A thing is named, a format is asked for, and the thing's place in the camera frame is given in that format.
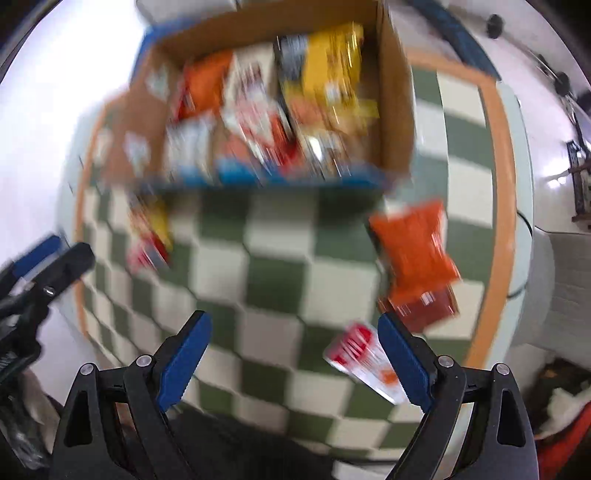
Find cardboard box with blue print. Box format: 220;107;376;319
102;1;415;188

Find orange cake snack packet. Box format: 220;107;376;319
174;50;233;122

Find dark red snack packet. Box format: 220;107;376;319
378;286;459;333

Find grey plastic chair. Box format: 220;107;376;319
512;228;590;369

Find yellow panda chips bag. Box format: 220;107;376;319
127;197;172;273

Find green checkered table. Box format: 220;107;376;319
70;55;533;460

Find white red spicy strip packet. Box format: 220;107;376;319
324;323;408;405

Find orange spicy snack packet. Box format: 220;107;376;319
369;199;460;306

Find yellow snack packet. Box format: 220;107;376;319
277;22;379;136

